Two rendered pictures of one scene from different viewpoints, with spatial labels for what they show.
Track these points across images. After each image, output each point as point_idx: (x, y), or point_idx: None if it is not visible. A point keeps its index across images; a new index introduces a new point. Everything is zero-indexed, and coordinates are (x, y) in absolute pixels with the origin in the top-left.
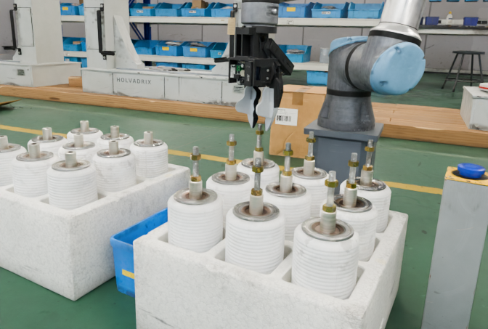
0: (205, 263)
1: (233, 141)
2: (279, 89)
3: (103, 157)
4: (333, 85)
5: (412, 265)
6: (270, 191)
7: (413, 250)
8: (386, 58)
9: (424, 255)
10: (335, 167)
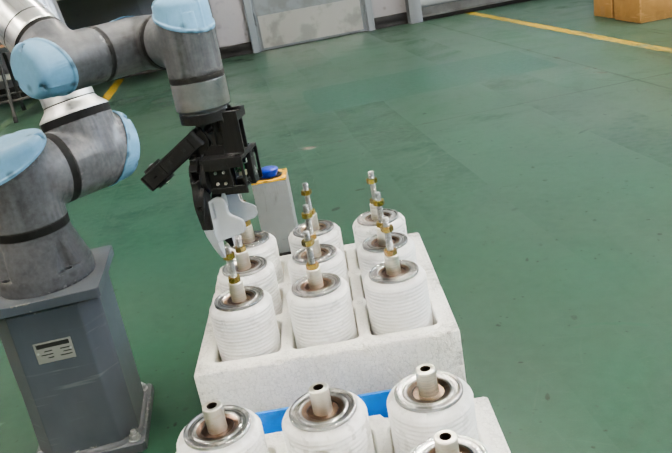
0: (438, 286)
1: (310, 237)
2: None
3: (356, 400)
4: (54, 214)
5: (177, 354)
6: (333, 253)
7: (137, 363)
8: (135, 130)
9: (145, 355)
10: (114, 318)
